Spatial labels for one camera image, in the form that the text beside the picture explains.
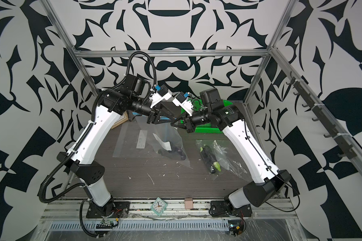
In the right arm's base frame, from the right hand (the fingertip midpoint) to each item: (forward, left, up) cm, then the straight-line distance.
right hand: (172, 121), depth 63 cm
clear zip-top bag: (+9, +33, -36) cm, 50 cm away
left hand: (+2, 0, +2) cm, 3 cm away
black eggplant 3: (-4, -18, -31) cm, 36 cm away
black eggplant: (-5, -1, -20) cm, 20 cm away
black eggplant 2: (+3, -19, -30) cm, 35 cm away
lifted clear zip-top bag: (-3, -24, -31) cm, 40 cm away
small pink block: (-23, -7, -36) cm, 43 cm away
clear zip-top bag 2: (-2, +3, -11) cm, 12 cm away
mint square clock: (-25, +8, -35) cm, 44 cm away
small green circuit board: (-33, +31, -32) cm, 55 cm away
